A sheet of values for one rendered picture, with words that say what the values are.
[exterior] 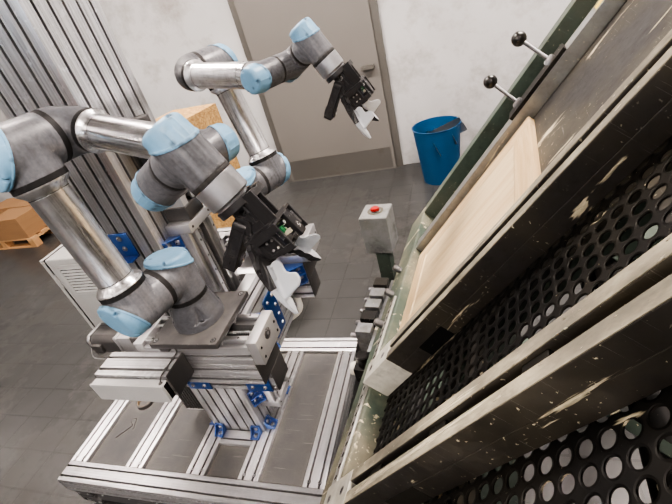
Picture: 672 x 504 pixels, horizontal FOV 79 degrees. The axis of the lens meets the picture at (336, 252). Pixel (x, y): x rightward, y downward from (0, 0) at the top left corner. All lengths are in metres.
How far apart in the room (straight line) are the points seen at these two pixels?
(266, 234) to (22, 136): 0.56
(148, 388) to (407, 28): 3.58
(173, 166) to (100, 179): 0.70
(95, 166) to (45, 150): 0.31
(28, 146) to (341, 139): 3.66
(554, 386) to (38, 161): 0.96
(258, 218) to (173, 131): 0.17
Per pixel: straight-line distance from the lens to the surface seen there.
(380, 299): 1.52
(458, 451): 0.56
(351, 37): 4.17
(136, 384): 1.36
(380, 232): 1.71
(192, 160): 0.65
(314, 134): 4.48
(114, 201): 1.36
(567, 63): 1.23
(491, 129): 1.53
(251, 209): 0.66
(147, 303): 1.10
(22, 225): 6.09
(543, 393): 0.45
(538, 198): 0.67
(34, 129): 1.04
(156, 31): 4.97
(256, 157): 1.59
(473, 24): 4.14
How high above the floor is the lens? 1.75
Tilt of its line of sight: 32 degrees down
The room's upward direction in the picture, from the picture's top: 16 degrees counter-clockwise
